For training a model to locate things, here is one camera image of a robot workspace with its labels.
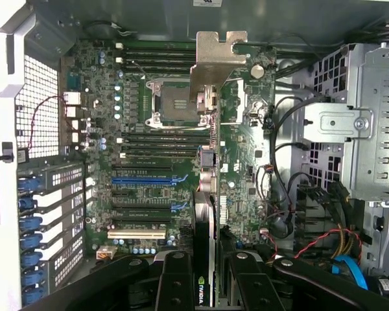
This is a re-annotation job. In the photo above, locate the white expansion slot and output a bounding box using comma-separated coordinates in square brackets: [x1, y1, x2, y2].
[107, 229, 167, 240]

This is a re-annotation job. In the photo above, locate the black expansion slot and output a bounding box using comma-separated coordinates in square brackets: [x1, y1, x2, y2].
[112, 218, 172, 227]
[112, 207, 185, 217]
[112, 164, 173, 172]

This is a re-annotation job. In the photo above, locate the silver chipset heatsink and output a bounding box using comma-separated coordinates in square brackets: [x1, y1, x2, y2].
[218, 194, 230, 226]

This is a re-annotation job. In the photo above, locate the blue expansion slot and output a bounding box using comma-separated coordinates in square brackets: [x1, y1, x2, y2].
[112, 176, 189, 187]

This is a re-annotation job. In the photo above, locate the green motherboard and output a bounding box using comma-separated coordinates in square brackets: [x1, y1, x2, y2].
[60, 38, 278, 260]

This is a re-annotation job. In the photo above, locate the blue slot clip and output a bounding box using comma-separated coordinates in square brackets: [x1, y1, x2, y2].
[18, 216, 41, 231]
[19, 233, 43, 249]
[18, 197, 38, 211]
[18, 176, 46, 192]
[21, 251, 43, 268]
[21, 287, 48, 305]
[21, 269, 46, 286]

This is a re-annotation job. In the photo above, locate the CPU socket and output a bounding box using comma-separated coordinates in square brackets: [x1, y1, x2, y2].
[145, 79, 211, 129]

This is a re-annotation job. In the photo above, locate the large metal disk bay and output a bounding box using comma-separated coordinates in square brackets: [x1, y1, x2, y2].
[303, 43, 389, 202]

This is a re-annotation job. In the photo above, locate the round coin battery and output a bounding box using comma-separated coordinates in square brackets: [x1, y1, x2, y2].
[250, 63, 266, 79]

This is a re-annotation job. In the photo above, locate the thin locking lever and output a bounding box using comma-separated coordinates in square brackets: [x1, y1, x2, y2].
[130, 59, 147, 79]

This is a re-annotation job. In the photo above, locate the grey open PC case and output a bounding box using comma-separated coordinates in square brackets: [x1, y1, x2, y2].
[0, 0, 389, 311]

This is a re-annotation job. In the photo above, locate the red wire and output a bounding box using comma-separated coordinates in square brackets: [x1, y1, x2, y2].
[293, 227, 364, 260]

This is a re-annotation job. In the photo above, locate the yellow wire bundle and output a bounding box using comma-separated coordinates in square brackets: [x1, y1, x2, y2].
[336, 227, 355, 259]

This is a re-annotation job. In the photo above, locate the blue wire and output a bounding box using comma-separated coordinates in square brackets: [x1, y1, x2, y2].
[331, 255, 370, 292]

